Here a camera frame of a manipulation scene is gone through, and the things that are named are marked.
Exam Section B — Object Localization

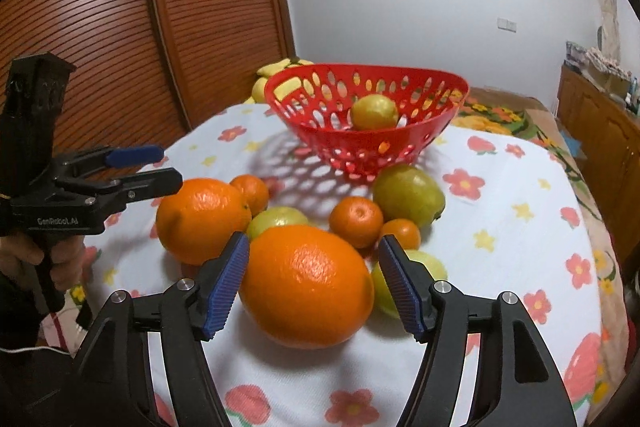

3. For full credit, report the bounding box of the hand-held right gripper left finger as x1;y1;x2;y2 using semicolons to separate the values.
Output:
70;231;251;427

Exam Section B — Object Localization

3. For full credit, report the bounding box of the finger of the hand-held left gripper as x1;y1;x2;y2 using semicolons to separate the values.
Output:
50;167;184;214
52;145;166;178

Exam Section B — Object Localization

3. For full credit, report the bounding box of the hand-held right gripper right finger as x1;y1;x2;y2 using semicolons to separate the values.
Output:
377;234;578;427

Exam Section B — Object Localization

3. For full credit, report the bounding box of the large orange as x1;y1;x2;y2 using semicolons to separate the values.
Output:
239;224;376;350
155;177;252;267

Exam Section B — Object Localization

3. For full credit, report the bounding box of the tangerine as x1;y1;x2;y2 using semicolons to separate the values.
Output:
328;196;385;250
229;174;271;218
381;218;422;253

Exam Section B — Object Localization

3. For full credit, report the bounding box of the yellow-green lemon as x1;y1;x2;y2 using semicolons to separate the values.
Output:
370;249;449;319
350;94;400;130
246;206;311;242

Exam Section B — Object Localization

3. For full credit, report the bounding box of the red perforated plastic basket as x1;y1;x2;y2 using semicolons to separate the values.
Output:
263;63;471;182

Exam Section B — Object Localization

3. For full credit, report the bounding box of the person's left forearm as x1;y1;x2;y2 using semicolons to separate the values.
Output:
0;274;51;353

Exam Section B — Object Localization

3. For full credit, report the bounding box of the person's left hand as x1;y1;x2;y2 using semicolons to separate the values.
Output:
0;234;87;294

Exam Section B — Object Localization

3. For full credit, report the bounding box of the white floral cloth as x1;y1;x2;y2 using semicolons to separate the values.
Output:
65;104;603;427

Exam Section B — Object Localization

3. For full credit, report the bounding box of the wooden louvered wardrobe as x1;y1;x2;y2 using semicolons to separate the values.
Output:
0;0;297;238

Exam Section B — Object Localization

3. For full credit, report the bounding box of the yellow plush toy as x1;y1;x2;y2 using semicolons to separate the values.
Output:
244;57;316;105

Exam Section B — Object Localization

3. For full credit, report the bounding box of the floral blanket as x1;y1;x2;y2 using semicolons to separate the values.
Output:
450;87;628;418

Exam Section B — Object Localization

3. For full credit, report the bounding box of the wooden cabinet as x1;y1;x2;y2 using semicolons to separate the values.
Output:
556;64;640;268

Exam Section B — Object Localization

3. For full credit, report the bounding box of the pile of household clutter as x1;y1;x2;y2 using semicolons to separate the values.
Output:
565;41;640;108

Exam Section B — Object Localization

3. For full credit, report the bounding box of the beige patterned hanging cloth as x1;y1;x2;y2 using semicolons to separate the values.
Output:
595;0;622;58

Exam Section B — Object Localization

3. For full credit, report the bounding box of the white cable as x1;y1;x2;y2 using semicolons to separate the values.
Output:
0;345;71;355

